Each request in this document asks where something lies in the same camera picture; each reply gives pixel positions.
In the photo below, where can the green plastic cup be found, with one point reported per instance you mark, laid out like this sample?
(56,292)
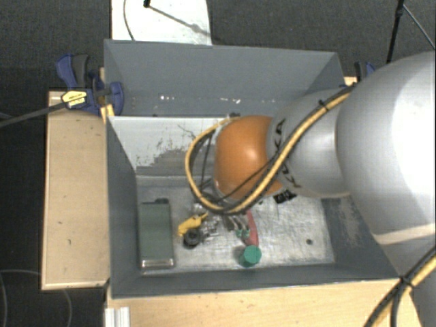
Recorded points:
(250,255)

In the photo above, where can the black cylinder on white bracket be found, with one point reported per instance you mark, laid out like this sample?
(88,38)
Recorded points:
(283,197)

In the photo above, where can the grey metal bin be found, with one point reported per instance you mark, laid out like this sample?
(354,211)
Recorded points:
(218,80)

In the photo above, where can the red narrow strip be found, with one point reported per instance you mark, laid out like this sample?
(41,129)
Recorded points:
(252,232)

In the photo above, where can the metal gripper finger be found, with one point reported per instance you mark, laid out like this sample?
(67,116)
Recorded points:
(210,231)
(211,221)

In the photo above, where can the pale wood board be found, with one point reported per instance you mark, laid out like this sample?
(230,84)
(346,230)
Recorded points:
(76,196)

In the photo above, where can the yellow and black small toy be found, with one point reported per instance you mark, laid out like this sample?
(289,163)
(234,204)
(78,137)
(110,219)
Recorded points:
(191,224)

